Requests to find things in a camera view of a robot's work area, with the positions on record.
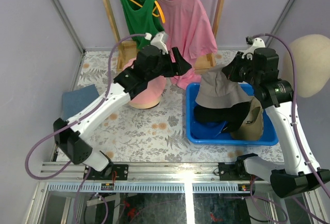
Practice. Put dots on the aluminium rail base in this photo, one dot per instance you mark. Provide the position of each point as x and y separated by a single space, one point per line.
146 177

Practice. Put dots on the peach bucket hat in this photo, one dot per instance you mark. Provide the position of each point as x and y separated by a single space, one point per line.
147 105

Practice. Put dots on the pink t-shirt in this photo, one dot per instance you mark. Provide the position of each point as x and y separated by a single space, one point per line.
189 29

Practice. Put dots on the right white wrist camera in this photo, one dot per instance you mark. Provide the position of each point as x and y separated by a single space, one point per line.
253 43

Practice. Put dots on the black baseball cap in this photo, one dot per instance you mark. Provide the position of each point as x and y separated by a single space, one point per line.
234 116

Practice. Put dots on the pink bucket hat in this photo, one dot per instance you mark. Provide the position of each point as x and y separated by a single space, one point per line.
154 89

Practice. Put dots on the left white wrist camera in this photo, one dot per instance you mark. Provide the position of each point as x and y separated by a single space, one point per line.
159 41

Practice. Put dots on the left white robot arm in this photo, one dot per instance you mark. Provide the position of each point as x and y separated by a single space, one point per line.
71 134

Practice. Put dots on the folded blue cloth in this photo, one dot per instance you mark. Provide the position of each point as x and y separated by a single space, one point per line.
75 101

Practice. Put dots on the blue cap in bin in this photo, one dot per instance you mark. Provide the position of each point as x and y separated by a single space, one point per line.
206 131

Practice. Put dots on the beige mannequin head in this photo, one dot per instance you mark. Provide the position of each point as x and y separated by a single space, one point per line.
311 56

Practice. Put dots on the green tank top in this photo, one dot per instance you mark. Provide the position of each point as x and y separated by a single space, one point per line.
140 20

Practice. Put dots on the khaki hat in bin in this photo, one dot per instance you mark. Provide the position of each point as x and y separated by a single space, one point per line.
251 128

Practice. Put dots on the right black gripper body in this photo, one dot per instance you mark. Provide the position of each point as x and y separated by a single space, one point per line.
242 70

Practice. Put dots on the grey bucket hat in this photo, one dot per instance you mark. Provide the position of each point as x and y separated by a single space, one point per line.
217 92

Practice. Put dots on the wooden clothes rack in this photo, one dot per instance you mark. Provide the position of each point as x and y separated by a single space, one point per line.
128 49

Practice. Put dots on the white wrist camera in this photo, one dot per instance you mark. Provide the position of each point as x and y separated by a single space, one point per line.
253 43
159 41

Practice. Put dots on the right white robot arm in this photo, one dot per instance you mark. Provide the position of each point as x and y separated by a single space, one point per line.
301 171

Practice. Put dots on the blue plastic bin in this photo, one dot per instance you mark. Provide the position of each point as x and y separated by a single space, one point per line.
269 137

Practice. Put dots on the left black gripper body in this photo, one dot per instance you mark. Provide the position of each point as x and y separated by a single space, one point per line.
171 63

